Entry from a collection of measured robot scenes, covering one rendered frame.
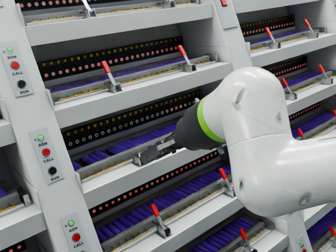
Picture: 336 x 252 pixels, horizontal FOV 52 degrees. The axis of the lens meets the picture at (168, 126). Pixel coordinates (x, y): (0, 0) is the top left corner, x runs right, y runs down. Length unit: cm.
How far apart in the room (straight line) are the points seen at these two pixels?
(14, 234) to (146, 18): 64
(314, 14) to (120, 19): 106
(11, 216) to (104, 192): 21
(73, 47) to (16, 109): 37
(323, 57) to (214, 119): 126
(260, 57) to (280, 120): 77
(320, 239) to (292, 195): 105
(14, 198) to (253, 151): 56
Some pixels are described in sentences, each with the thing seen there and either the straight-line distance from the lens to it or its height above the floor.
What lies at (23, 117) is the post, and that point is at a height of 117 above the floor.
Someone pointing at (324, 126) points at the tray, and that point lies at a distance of 162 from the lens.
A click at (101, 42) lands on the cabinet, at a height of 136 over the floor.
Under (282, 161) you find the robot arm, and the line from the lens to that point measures 51.
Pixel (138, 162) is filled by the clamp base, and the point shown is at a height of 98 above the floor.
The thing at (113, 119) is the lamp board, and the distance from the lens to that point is 105.
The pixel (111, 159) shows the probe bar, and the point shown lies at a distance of 93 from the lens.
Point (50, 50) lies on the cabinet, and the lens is 109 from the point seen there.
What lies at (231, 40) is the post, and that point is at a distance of 120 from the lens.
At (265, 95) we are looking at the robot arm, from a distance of 53.
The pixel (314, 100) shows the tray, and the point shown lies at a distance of 149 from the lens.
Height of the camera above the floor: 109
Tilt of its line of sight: 2 degrees down
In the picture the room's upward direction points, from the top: 19 degrees counter-clockwise
